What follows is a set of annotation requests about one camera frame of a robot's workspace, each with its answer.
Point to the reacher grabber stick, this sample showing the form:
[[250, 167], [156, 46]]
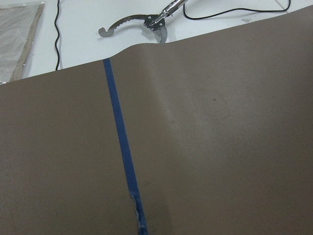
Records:
[[154, 22]]

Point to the clear plastic bag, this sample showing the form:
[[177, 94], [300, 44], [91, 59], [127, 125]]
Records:
[[18, 24]]

